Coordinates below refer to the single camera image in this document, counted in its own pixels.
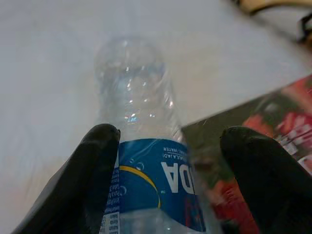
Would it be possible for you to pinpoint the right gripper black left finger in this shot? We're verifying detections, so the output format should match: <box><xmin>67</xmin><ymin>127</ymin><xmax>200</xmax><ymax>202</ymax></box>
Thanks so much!
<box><xmin>11</xmin><ymin>123</ymin><xmax>122</xmax><ymax>234</ymax></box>

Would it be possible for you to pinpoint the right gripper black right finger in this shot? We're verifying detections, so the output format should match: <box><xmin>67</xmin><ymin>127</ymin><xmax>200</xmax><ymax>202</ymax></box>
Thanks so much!
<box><xmin>220</xmin><ymin>125</ymin><xmax>312</xmax><ymax>234</ymax></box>

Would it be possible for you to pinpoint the book with red green cover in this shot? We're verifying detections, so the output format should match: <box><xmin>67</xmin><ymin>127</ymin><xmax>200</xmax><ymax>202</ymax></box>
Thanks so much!
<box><xmin>181</xmin><ymin>74</ymin><xmax>312</xmax><ymax>234</ymax></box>

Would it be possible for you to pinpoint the clear bottle with blue label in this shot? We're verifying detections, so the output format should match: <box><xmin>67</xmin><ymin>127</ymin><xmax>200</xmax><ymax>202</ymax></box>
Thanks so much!
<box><xmin>94</xmin><ymin>36</ymin><xmax>221</xmax><ymax>234</ymax></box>

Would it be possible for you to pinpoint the black curved object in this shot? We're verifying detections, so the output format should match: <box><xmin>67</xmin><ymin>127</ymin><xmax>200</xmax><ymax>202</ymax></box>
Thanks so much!
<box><xmin>295</xmin><ymin>11</ymin><xmax>312</xmax><ymax>44</ymax></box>

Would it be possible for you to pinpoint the beige curved object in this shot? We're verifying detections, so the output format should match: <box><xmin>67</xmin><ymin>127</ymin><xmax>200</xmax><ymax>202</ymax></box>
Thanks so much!
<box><xmin>231</xmin><ymin>0</ymin><xmax>312</xmax><ymax>16</ymax></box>

